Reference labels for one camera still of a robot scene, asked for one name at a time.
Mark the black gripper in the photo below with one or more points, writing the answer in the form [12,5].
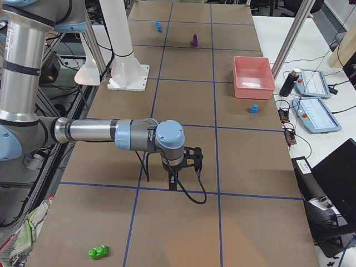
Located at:
[170,169]

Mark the small blue block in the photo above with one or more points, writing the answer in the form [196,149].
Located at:
[254,108]

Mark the green two-stud block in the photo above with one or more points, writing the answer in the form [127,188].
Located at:
[98,252]

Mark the purple block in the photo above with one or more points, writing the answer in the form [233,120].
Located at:
[195,42]

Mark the long blue stud block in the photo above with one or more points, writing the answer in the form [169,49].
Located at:
[158,26]

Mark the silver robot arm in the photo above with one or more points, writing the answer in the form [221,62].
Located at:
[22,131]

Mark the pink plastic box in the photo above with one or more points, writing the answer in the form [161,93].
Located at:
[253,78]

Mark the near orange usb hub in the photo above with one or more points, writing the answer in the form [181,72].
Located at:
[290,137]

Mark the orange usb hub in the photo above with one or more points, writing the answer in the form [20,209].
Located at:
[290,137]
[283,115]

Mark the far orange usb hub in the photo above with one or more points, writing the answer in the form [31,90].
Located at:
[283,115]

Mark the black water bottle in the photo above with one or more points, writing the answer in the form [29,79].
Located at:
[289,83]

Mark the crumpled green white bag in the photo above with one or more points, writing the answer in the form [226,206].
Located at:
[16,249]

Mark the near teach pendant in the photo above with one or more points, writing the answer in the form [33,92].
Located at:
[314,115]

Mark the teach pendant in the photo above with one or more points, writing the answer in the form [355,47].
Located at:
[312,83]
[314,115]

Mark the far teach pendant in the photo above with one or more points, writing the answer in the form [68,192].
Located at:
[312,83]

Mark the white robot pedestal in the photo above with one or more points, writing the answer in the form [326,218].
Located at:
[126,72]

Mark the aluminium frame post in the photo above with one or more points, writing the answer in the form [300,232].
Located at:
[304,10]

